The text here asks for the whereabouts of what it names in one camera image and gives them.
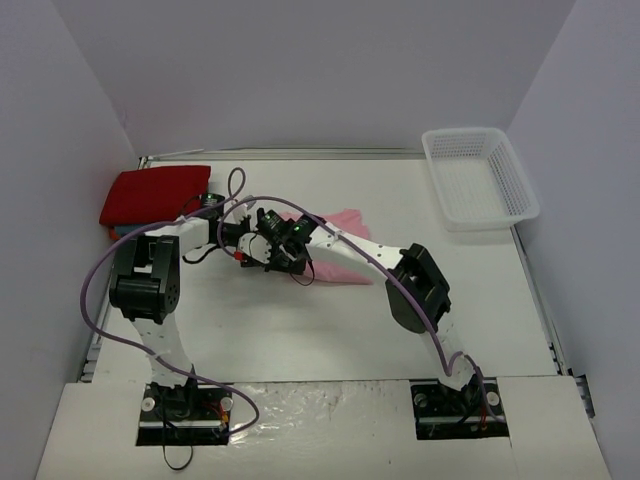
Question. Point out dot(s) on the white plastic basket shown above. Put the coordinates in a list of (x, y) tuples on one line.
[(478, 179)]

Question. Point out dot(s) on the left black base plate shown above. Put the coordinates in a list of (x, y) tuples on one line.
[(188, 416)]

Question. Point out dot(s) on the folded red t shirt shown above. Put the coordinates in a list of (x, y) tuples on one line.
[(151, 195)]

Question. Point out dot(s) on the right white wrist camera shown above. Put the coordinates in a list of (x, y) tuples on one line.
[(253, 250)]

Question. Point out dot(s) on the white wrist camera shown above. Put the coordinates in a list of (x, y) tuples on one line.
[(242, 209), (253, 250)]

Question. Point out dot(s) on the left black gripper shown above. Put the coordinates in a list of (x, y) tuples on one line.
[(220, 233)]

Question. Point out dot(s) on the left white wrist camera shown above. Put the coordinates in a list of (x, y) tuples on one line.
[(242, 209)]

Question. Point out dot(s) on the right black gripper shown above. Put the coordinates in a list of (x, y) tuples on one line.
[(279, 263)]

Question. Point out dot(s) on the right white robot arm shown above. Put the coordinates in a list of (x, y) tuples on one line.
[(417, 292)]

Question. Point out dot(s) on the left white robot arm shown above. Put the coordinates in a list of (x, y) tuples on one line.
[(146, 287)]

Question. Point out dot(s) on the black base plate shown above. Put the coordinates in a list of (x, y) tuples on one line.
[(441, 413), (188, 416)]

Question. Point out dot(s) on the folded teal t shirt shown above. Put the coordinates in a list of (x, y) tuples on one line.
[(123, 230)]

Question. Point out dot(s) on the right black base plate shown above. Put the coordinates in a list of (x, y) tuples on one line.
[(441, 413)]

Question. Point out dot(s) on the white foam board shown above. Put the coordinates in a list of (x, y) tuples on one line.
[(330, 430)]

